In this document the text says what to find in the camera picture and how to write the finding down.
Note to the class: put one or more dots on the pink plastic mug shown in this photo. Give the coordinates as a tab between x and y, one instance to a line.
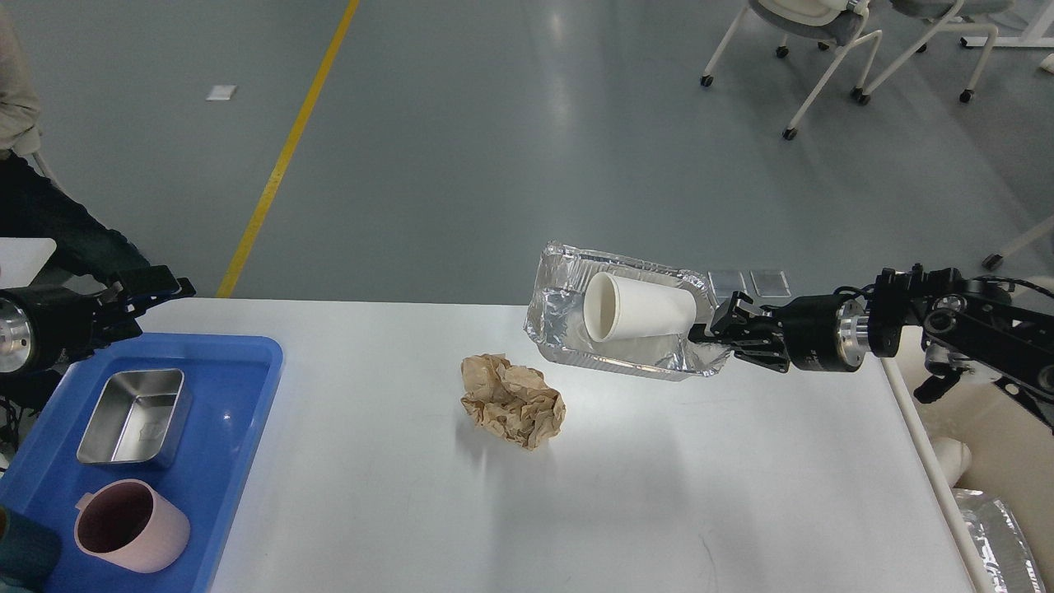
129	524

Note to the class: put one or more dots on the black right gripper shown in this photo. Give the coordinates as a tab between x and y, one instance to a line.
815	333

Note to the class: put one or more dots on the steel rectangular container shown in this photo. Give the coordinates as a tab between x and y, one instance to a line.
138	419

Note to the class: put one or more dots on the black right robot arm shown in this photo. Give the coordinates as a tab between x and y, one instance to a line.
969	326

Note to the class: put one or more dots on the left floor socket plate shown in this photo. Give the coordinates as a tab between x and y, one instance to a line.
725	283

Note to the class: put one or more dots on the floor socket plate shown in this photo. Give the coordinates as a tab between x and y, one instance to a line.
725	283
770	284

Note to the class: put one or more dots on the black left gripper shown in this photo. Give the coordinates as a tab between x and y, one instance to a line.
46	326

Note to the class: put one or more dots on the aluminium foil tray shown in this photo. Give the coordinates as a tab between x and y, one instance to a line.
555	320

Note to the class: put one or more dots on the blue plastic tray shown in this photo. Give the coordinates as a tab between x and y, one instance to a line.
232	381

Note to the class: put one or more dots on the white chair leg right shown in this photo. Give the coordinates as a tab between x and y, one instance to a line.
994	259

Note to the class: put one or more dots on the cream paper cup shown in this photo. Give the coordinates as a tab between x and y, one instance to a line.
619	308

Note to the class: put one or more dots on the white side table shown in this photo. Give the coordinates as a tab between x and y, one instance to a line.
23	259

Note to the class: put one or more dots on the right floor socket plate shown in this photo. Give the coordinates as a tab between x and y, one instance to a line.
770	284

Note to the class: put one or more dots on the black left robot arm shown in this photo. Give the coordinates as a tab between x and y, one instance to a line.
21	392

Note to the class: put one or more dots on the brown paper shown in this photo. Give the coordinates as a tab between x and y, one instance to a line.
511	402

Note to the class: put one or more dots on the teal cup in tray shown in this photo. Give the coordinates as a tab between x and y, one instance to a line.
30	551

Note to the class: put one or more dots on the person in beige sweater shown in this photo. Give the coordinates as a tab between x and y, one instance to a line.
33	207

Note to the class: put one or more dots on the beige plastic bin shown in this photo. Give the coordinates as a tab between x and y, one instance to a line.
1011	451

